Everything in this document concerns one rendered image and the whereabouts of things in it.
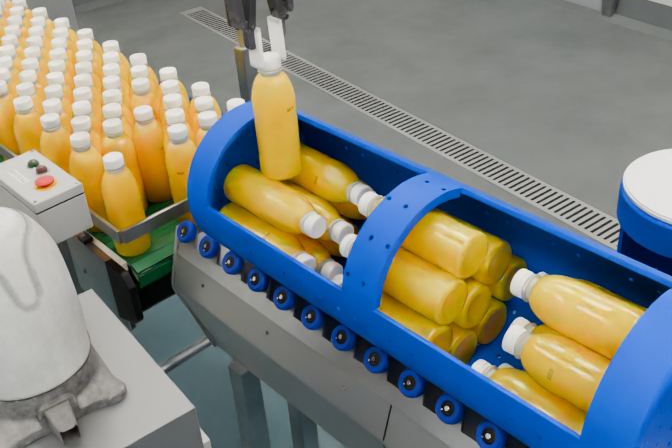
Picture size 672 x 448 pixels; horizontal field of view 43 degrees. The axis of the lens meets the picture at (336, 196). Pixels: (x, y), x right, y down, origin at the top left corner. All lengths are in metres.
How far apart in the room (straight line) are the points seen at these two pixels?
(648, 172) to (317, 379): 0.73
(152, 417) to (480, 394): 0.43
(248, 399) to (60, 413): 0.80
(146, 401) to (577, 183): 2.68
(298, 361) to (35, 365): 0.53
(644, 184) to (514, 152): 2.17
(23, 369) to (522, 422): 0.62
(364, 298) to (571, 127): 2.89
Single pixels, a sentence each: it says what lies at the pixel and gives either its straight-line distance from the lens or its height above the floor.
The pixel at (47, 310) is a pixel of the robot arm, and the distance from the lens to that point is 1.11.
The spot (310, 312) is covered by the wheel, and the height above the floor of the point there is 0.97.
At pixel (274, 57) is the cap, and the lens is 1.38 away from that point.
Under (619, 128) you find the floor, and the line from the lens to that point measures 4.05.
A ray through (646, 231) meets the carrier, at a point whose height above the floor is 0.99.
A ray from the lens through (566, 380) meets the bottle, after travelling 1.10.
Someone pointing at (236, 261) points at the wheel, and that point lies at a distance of 1.57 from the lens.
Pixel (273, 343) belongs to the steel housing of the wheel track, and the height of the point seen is 0.87.
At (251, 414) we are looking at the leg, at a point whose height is 0.50.
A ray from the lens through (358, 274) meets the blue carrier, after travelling 1.22.
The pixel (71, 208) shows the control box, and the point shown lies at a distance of 1.66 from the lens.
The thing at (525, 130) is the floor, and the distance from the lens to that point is 3.98.
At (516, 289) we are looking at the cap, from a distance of 1.16.
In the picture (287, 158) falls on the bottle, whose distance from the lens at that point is 1.43.
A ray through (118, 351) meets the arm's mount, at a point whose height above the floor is 1.07.
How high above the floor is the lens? 1.90
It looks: 33 degrees down
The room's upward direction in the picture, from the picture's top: 5 degrees counter-clockwise
